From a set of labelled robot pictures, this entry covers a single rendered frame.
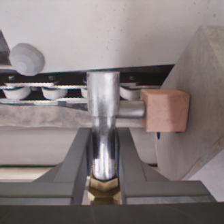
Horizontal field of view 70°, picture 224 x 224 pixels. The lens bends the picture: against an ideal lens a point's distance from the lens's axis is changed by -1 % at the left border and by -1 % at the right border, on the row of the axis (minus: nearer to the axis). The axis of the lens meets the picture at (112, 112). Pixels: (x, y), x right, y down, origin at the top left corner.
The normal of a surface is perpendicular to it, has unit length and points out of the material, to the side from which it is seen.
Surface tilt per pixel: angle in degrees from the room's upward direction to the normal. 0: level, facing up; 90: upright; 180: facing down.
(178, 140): 90
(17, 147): 0
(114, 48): 0
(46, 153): 0
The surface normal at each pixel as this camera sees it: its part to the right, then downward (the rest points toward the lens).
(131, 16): 0.02, 0.65
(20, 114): 0.04, 0.31
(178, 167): -1.00, 0.00
